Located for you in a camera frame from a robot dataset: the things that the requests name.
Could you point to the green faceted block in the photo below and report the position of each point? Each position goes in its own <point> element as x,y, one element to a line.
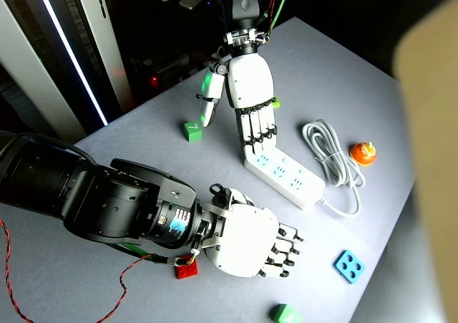
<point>284,314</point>

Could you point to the orange toy fruit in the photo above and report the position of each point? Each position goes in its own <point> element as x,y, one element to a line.
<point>361,156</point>

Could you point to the blue four-hole block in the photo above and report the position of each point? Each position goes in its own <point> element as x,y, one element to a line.
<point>349,265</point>

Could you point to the red building brick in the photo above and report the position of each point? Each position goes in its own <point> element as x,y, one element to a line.
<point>186,270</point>

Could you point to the green number seven cube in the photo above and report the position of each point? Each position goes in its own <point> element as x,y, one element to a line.
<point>193,133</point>

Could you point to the grey table cloth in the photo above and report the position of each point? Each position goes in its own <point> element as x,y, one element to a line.
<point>322,86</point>

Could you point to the grey flat device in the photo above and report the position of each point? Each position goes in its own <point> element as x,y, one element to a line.
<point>192,0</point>

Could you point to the white panel with lit edge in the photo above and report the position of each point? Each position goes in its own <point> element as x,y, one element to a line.
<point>100,33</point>

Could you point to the white power strip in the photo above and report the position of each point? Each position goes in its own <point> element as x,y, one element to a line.
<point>286,174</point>

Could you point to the small red lit object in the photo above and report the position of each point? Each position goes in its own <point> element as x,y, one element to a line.
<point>154,82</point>

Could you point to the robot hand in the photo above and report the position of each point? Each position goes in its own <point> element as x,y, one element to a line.
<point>247,240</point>
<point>250,79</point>

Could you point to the tan cardboard box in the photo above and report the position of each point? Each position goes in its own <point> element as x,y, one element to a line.
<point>429,122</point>

